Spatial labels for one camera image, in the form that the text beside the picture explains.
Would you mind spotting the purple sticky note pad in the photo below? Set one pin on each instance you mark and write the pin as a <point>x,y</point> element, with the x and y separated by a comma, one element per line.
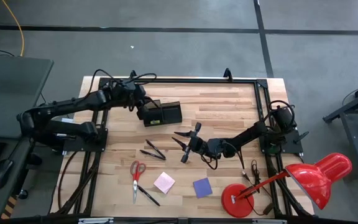
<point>202,188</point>

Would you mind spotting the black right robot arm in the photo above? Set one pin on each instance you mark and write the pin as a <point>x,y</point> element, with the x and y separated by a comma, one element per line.
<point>247,134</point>

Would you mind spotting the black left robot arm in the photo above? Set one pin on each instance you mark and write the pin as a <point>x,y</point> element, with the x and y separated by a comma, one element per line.
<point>73,104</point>

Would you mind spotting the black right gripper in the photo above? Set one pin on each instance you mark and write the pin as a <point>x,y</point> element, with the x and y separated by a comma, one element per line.
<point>200,146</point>

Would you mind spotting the grey side desk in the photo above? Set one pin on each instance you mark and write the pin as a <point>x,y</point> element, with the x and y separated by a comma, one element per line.
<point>17,90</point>

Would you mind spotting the small green yellow object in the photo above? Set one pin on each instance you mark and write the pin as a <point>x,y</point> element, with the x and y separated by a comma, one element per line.
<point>155,122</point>

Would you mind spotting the black pen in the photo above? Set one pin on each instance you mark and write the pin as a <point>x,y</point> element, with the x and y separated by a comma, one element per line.
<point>148,195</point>
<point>152,155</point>
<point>155,149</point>

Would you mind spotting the black computer mouse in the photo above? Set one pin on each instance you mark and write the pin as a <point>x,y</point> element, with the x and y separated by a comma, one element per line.
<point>0,174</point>

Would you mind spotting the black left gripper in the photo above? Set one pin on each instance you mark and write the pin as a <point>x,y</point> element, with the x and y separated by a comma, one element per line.
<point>129,95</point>

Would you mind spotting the pink sticky note pad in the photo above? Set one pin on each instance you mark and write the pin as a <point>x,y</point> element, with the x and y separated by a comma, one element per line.
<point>164,182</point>

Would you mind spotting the black metal table frame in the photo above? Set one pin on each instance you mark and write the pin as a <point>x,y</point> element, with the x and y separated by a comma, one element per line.
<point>182,80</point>

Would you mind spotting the black rig crossbar silver brackets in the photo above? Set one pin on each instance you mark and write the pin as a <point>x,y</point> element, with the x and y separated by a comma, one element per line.
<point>179,221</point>

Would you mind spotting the red desk lamp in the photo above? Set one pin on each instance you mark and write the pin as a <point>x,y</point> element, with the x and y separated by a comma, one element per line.
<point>319,179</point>

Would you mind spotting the black mesh desk organizer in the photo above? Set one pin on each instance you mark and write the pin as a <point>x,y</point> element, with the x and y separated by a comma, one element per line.
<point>172,113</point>

